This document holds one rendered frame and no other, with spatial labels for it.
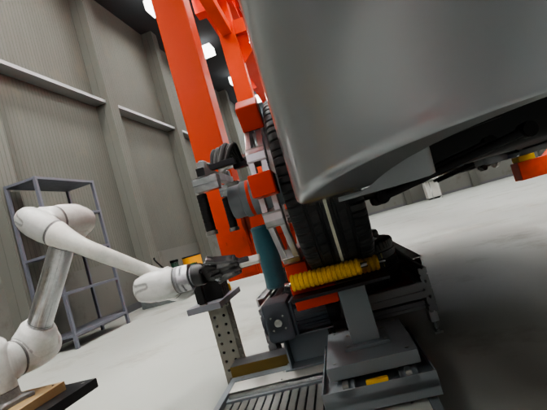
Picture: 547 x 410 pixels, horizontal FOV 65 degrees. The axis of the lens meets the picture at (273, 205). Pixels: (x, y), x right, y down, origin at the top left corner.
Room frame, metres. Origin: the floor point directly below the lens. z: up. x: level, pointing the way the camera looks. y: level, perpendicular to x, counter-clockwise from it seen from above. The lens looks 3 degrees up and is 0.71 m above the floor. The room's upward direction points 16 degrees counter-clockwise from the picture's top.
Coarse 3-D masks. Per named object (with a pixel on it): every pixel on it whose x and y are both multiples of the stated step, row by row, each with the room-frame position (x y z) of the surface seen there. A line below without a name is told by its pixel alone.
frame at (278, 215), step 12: (252, 132) 1.58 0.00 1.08; (252, 144) 1.45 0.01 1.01; (264, 144) 1.40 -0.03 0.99; (252, 156) 1.35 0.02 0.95; (264, 156) 1.35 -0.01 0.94; (252, 168) 1.35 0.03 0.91; (264, 168) 1.35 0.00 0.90; (264, 204) 1.35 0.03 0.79; (276, 204) 1.35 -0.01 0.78; (264, 216) 1.35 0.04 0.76; (276, 216) 1.35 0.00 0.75; (288, 216) 1.84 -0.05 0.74; (288, 228) 1.42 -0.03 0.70; (276, 240) 1.42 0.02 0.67; (288, 240) 1.42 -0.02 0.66; (288, 252) 1.49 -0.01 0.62; (300, 252) 1.58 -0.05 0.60
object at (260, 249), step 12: (252, 228) 1.73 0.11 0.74; (264, 228) 1.71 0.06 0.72; (264, 240) 1.71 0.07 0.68; (264, 252) 1.71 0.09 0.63; (276, 252) 1.72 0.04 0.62; (264, 264) 1.72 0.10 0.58; (276, 264) 1.71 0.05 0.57; (264, 276) 1.74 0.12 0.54; (276, 276) 1.71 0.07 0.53; (276, 288) 1.71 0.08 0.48
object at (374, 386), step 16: (400, 368) 1.41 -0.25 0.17; (416, 368) 1.43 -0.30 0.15; (432, 368) 1.35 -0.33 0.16; (336, 384) 1.48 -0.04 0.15; (352, 384) 1.39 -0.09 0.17; (368, 384) 1.35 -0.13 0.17; (384, 384) 1.34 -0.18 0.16; (400, 384) 1.34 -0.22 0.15; (416, 384) 1.33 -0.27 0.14; (432, 384) 1.33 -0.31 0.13; (336, 400) 1.36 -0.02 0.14; (352, 400) 1.36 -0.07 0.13; (368, 400) 1.35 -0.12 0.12; (384, 400) 1.35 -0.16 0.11; (400, 400) 1.34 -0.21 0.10
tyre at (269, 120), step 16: (272, 128) 1.33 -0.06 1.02; (272, 144) 1.30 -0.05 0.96; (288, 176) 1.28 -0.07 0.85; (288, 192) 1.29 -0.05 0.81; (288, 208) 1.30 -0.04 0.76; (304, 208) 1.30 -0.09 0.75; (320, 208) 1.30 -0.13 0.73; (336, 208) 1.29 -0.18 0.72; (352, 208) 1.29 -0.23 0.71; (304, 224) 1.31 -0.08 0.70; (320, 224) 1.32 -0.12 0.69; (336, 224) 1.32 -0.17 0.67; (352, 224) 1.33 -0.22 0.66; (368, 224) 1.33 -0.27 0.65; (304, 240) 1.35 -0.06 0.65; (320, 240) 1.35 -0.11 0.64; (352, 240) 1.37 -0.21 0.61; (368, 240) 1.38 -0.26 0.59; (304, 256) 1.43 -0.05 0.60; (320, 256) 1.43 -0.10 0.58; (336, 256) 1.43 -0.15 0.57; (352, 256) 1.46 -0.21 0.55; (368, 256) 1.52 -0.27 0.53
